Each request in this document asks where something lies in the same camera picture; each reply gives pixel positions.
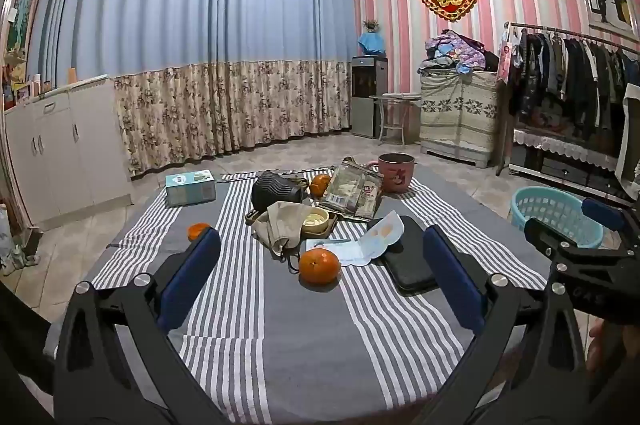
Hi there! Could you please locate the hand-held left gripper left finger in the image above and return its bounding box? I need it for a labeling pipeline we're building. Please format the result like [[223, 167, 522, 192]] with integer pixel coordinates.
[[52, 226, 223, 425]]

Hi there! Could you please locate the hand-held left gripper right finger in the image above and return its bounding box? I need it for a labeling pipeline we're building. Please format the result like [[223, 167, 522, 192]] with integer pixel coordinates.
[[422, 225, 586, 425]]

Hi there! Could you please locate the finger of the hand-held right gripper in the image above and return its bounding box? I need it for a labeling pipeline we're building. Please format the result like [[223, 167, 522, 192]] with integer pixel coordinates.
[[581, 196, 640, 251], [524, 216, 591, 267]]

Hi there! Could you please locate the light blue plastic basket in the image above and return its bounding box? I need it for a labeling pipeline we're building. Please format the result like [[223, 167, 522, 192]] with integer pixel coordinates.
[[510, 186, 606, 248]]

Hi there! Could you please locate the pink metal mug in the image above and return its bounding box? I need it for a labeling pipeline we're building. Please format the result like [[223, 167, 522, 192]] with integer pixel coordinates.
[[369, 152, 417, 194]]

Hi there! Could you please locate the cream plastic bowl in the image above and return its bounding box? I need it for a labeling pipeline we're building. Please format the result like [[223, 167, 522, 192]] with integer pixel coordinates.
[[300, 206, 331, 233]]

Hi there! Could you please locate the person's right hand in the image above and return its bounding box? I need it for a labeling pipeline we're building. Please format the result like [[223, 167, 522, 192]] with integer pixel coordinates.
[[586, 321, 609, 374]]

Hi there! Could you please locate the phone case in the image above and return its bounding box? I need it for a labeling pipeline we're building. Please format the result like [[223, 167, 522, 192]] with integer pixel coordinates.
[[381, 215, 441, 296]]

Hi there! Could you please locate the white lace cloth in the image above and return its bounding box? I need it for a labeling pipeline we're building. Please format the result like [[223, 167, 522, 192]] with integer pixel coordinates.
[[512, 128, 621, 171]]

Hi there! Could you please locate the light blue tissue box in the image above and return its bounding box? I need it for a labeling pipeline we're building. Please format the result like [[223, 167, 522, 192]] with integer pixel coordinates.
[[165, 170, 217, 207]]

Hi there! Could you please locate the beige crumpled cloth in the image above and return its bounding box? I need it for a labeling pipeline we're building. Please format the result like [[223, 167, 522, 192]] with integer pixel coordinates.
[[251, 201, 321, 258]]

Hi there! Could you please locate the white printed paper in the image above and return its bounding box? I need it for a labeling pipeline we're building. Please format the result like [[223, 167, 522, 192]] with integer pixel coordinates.
[[306, 237, 381, 267]]

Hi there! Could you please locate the black quilted handbag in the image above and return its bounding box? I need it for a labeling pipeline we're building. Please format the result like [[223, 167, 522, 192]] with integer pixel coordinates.
[[251, 170, 310, 216]]

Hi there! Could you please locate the clear snack packet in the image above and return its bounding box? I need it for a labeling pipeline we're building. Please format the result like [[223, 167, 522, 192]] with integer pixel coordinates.
[[319, 158, 385, 222]]

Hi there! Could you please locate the row of hanging clothes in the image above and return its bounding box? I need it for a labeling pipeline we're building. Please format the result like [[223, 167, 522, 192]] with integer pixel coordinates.
[[510, 30, 640, 131]]

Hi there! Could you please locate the grey striped table cloth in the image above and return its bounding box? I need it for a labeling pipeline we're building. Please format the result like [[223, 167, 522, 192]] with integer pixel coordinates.
[[82, 165, 551, 425]]

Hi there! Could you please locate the cabinet with patterned cover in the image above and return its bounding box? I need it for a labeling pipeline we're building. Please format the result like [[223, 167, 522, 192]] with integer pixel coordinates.
[[419, 70, 501, 168]]

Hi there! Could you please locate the pink hanging bag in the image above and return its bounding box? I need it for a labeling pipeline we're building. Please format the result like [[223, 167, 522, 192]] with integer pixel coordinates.
[[496, 30, 516, 83]]

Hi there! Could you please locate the white low cabinet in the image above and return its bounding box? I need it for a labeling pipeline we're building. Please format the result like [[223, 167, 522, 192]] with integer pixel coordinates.
[[2, 75, 135, 231]]

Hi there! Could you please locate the metal clothes rack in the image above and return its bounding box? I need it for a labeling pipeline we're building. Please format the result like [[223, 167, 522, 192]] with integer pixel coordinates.
[[495, 21, 640, 201]]

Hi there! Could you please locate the small white side table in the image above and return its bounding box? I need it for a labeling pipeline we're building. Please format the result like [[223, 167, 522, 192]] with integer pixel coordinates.
[[374, 92, 422, 145]]

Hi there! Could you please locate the grey water dispenser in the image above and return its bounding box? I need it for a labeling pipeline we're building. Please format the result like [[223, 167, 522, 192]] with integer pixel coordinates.
[[350, 55, 389, 139]]

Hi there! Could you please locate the pile of folded clothes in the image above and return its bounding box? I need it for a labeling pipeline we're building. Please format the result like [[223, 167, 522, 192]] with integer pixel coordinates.
[[419, 29, 501, 75]]

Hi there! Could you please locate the blue cloth cover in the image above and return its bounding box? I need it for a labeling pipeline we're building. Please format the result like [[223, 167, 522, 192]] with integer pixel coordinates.
[[357, 32, 387, 56]]

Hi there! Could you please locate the blue and floral curtain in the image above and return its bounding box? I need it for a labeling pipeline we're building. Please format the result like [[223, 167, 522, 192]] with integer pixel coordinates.
[[27, 0, 353, 178]]

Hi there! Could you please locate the colourful wall poster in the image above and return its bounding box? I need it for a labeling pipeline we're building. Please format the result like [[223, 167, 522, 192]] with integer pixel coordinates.
[[7, 0, 38, 56]]

